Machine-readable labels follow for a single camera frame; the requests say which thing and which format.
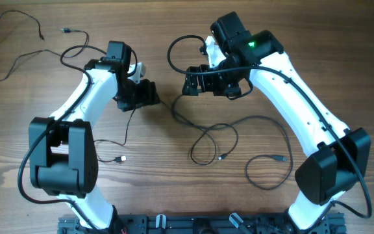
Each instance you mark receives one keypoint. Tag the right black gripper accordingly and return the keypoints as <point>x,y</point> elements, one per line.
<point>208,86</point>

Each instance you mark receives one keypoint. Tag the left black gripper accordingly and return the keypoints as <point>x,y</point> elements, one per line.
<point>149,96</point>

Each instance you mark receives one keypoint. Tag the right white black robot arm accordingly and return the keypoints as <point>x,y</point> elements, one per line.
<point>336,156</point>

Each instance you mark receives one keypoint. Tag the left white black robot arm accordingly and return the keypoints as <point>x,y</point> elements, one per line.
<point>62,156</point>

